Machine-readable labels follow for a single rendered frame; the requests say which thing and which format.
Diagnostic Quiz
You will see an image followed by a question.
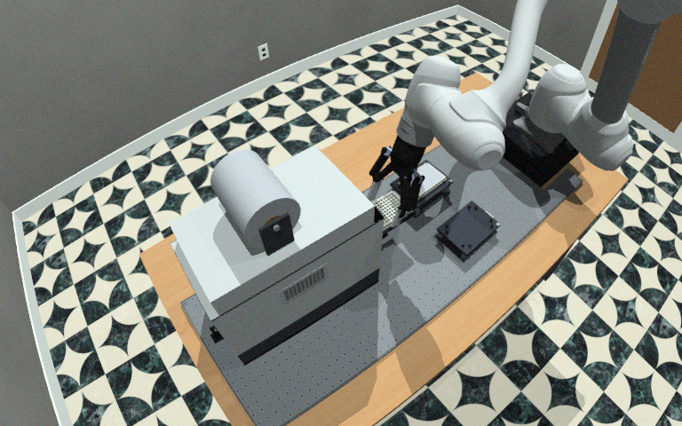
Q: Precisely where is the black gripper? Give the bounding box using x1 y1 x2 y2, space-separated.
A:
367 135 426 227

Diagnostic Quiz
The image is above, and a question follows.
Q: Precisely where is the light grey cylindrical roll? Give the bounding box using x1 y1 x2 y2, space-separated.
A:
210 149 301 248

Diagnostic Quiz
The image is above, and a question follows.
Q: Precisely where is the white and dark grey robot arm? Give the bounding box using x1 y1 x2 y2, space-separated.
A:
396 0 682 171

